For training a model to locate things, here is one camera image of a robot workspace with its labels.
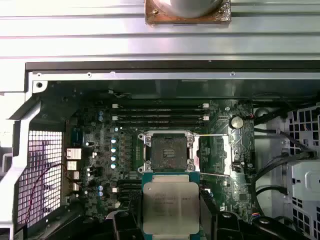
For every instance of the CPU socket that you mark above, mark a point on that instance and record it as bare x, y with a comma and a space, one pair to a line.
170, 152

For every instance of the metal socket locking lever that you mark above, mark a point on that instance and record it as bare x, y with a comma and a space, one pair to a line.
215, 174

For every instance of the square brown base plate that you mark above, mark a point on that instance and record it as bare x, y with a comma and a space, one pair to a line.
155, 17

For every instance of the silver CPU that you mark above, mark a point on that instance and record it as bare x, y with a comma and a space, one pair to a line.
170, 205

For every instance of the metal socket cover frame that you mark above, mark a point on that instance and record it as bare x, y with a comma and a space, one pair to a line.
228, 150

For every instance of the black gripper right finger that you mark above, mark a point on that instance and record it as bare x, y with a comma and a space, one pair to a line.
225, 228

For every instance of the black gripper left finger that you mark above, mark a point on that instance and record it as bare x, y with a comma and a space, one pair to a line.
127, 227

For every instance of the black PC case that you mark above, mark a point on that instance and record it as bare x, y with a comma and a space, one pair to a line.
150, 75

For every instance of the green motherboard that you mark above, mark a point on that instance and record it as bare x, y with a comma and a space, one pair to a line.
225, 190

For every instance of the large silver port housing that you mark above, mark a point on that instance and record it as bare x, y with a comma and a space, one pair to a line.
74, 153

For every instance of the blue-top capacitor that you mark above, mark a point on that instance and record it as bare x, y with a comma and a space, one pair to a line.
113, 150
113, 158
113, 141
113, 165

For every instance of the silver perforated drive cage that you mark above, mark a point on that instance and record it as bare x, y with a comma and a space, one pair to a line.
307, 175

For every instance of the round coin cell battery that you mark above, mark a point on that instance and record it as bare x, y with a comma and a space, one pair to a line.
236, 121

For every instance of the black RAM slot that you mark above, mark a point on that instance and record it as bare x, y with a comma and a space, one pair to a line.
160, 111
130, 195
160, 123
128, 182

